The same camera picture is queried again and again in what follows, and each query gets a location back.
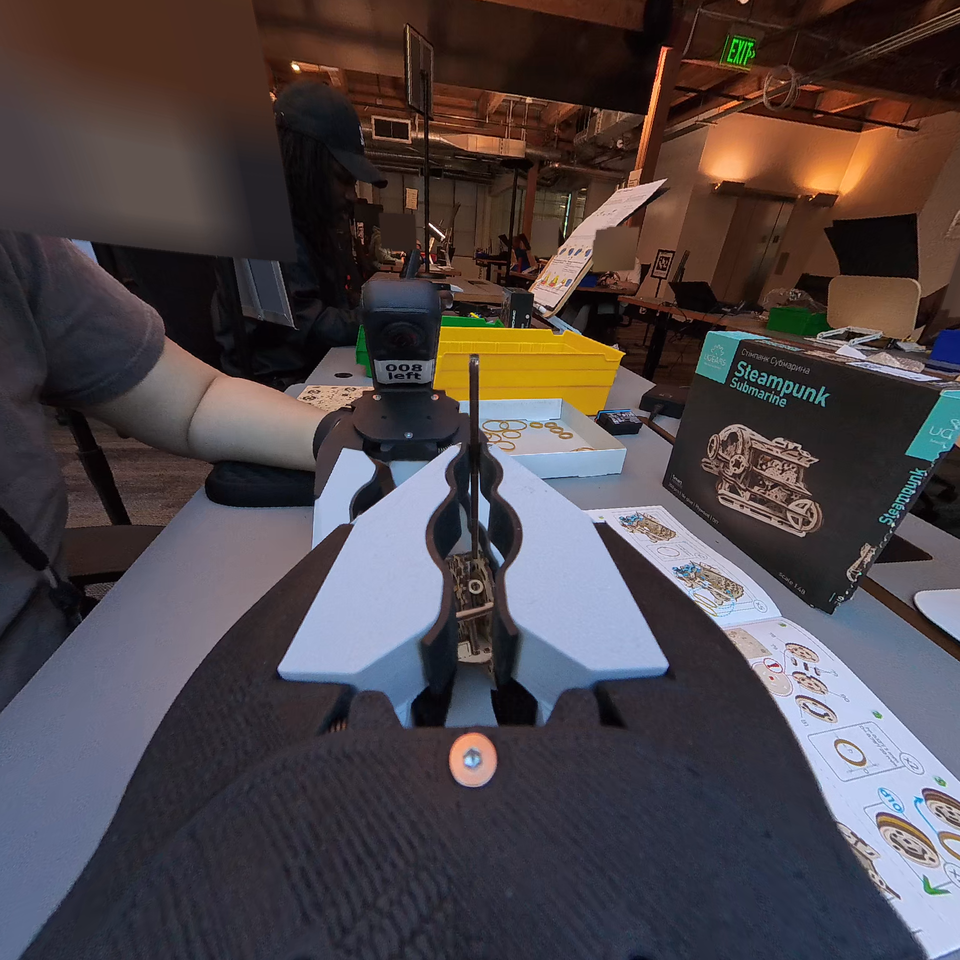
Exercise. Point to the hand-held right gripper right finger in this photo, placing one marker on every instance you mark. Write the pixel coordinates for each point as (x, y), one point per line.
(577, 600)

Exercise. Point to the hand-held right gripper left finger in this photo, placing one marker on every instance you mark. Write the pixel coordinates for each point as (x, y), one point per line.
(360, 600)

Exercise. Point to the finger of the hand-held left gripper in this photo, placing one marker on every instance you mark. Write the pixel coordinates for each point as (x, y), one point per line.
(334, 495)

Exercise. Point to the thin dark wooden rod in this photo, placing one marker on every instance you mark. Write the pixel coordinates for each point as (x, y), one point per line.
(474, 420)

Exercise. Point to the wooden model assembly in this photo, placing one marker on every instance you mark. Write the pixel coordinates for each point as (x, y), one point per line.
(471, 600)

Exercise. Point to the person's left forearm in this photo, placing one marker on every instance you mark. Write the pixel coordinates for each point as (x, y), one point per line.
(247, 420)

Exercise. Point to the wooden parts sheet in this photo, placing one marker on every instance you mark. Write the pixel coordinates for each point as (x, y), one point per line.
(330, 397)

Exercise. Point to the black model kit box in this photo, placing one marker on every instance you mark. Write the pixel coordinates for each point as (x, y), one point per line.
(795, 465)

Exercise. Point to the black wristband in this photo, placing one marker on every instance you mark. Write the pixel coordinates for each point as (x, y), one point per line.
(328, 442)

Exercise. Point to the black padded wrist rest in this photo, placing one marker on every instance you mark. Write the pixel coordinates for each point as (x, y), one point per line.
(255, 484)

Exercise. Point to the group of yellow rubber rings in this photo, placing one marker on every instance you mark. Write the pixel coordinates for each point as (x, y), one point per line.
(517, 429)

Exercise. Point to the stacked yellow plastic bins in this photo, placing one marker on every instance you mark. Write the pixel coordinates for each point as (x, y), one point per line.
(525, 367)

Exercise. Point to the white cardboard tray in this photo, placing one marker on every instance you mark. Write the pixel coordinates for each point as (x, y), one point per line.
(592, 454)

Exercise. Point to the small black box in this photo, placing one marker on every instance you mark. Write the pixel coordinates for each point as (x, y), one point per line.
(517, 309)

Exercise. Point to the small black device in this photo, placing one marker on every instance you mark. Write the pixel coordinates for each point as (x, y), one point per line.
(621, 421)

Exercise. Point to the black power adapter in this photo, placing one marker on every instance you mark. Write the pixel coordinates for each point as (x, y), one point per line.
(664, 401)

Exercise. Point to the dark chair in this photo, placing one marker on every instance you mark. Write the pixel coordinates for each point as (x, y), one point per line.
(105, 547)

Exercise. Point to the tilted white poster board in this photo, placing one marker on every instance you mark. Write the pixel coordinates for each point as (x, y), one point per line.
(592, 240)

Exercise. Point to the white instruction booklet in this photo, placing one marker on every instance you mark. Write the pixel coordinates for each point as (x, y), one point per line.
(847, 712)

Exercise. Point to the person's grey shirt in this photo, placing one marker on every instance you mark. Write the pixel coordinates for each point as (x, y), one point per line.
(60, 390)

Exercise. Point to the black laptop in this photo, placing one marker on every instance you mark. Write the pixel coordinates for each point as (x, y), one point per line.
(694, 296)

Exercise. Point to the black panel on pole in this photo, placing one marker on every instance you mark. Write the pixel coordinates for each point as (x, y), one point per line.
(418, 71)

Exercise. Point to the small green plastic bin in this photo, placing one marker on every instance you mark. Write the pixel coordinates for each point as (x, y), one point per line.
(796, 321)

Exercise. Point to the white desk stand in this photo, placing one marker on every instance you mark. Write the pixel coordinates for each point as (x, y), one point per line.
(941, 615)

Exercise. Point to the beige chair back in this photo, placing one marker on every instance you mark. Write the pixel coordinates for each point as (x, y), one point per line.
(874, 307)

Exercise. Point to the blue plastic bin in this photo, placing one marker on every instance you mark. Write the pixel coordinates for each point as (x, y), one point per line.
(946, 351)

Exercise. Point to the black board panel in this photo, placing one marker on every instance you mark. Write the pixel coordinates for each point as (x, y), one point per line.
(874, 246)

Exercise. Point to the green exit sign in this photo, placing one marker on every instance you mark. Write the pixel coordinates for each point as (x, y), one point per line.
(739, 52)

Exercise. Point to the white folding frame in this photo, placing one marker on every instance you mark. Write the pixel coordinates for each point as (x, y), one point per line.
(849, 334)

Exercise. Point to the wall lamp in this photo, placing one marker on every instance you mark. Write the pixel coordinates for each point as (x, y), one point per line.
(822, 199)
(729, 187)

